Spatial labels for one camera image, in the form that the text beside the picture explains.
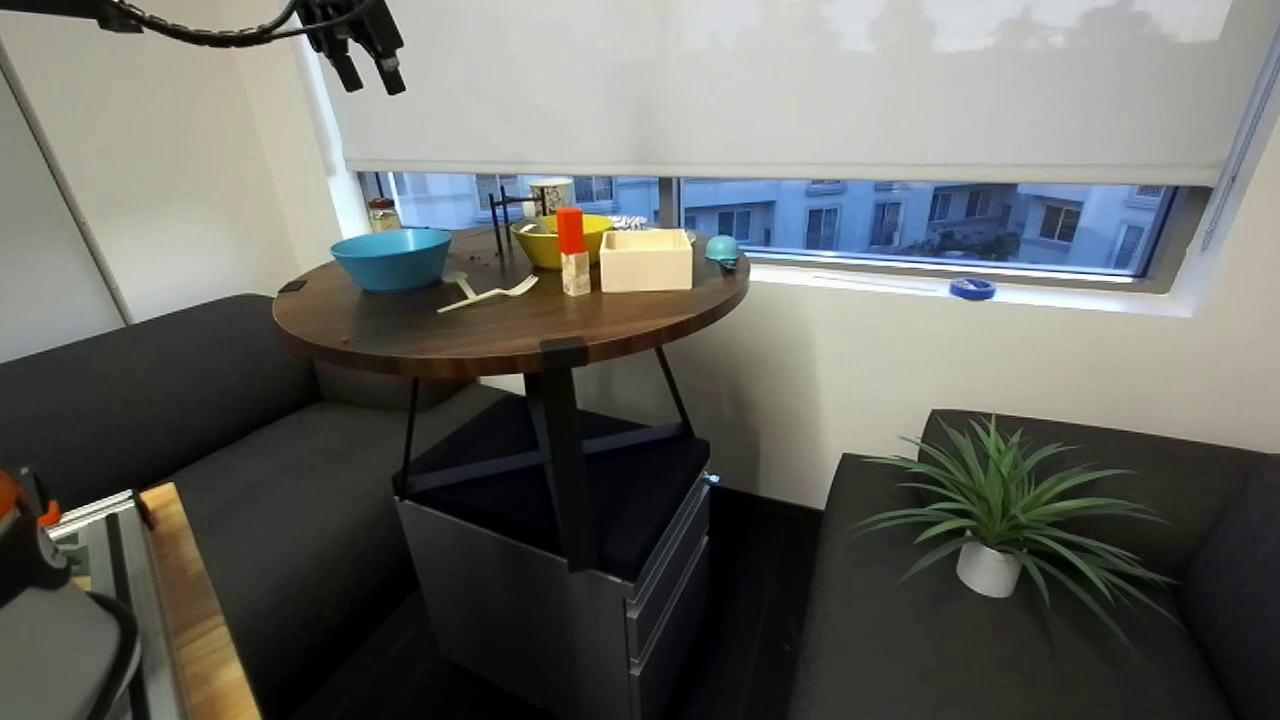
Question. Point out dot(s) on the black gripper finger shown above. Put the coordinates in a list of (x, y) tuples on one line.
[(345, 62), (388, 53)]

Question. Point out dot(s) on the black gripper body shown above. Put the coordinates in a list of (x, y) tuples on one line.
[(345, 18)]

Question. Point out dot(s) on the blue bowl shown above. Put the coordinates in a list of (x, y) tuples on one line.
[(388, 260)]

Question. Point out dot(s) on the yellow bowl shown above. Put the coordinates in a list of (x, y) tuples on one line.
[(541, 247)]

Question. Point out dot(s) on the small jar with dark lid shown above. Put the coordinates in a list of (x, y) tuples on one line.
[(383, 219)]

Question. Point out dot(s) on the thin black metal stand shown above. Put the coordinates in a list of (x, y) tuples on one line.
[(503, 235)]

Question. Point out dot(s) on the white plastic fork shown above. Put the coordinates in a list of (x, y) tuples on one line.
[(466, 287)]

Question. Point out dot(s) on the red capped bottle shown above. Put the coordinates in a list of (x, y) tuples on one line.
[(571, 235)]

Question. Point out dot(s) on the white plastic spoon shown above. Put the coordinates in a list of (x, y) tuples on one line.
[(514, 288)]

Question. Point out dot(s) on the cream rectangular box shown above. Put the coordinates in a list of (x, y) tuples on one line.
[(647, 260)]

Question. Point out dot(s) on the small teal round object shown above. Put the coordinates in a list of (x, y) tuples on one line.
[(721, 250)]

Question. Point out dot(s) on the white roller blind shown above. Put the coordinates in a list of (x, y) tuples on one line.
[(802, 82)]

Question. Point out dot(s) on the glass window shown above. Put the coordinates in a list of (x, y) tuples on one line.
[(864, 221)]

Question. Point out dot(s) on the grey metal cabinet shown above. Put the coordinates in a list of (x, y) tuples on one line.
[(533, 600)]

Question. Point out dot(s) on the orange and black device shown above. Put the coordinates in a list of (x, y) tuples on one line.
[(20, 547)]

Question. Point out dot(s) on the blue tape roll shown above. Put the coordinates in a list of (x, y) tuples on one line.
[(973, 288)]

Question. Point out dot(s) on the green spiky plant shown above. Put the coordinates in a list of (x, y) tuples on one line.
[(1003, 493)]

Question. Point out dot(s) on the dark grey sofa with plant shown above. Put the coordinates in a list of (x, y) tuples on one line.
[(864, 640)]

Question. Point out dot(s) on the white plant pot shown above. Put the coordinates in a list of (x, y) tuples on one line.
[(990, 569)]

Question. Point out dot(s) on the black metal table frame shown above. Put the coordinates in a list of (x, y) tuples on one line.
[(563, 454)]

